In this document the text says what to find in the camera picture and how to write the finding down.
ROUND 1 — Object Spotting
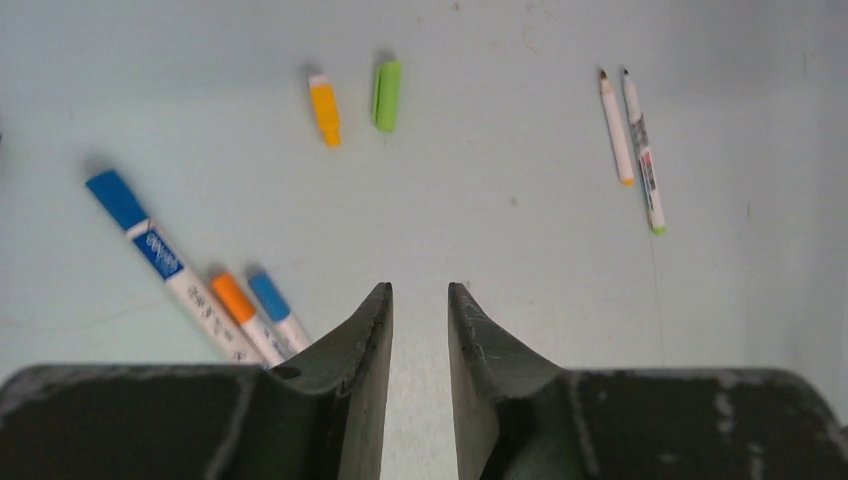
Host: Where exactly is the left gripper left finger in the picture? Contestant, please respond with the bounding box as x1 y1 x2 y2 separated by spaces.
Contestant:
1 283 393 479

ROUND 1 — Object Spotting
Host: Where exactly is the orange cap marker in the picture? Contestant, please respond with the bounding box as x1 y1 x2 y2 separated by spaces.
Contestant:
211 272 285 367

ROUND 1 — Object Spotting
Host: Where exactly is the light green pen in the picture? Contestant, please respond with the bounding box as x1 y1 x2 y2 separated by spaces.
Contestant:
622 68 666 235

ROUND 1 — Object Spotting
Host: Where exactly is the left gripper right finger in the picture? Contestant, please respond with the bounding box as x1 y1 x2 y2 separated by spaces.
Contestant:
448 283 847 479

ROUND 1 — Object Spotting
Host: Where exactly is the yellow pen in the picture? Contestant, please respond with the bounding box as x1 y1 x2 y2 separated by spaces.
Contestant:
599 69 635 186

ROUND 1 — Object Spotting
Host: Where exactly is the large blue marker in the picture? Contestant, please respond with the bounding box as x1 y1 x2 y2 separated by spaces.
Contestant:
85 169 268 366

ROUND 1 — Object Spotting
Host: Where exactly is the yellow pen cap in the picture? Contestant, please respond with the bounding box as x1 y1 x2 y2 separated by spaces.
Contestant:
308 75 342 147

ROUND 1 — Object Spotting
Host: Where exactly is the light green pen cap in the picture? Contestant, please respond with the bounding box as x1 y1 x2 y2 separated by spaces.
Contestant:
372 60 403 133

